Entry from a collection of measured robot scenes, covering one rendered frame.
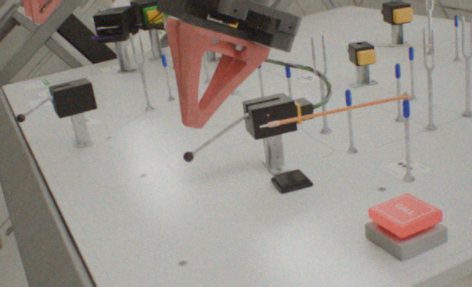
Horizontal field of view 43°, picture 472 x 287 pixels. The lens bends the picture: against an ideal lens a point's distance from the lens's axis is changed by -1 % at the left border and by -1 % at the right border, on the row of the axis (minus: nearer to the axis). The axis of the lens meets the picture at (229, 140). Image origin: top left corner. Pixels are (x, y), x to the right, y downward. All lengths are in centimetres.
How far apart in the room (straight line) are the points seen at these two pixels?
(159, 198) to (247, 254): 18
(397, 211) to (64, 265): 34
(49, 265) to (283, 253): 26
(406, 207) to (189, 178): 31
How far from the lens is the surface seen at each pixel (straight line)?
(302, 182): 72
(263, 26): 42
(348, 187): 72
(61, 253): 69
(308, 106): 76
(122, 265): 63
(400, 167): 76
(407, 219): 58
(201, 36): 41
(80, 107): 97
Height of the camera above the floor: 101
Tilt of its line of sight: 5 degrees up
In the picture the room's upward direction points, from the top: 41 degrees clockwise
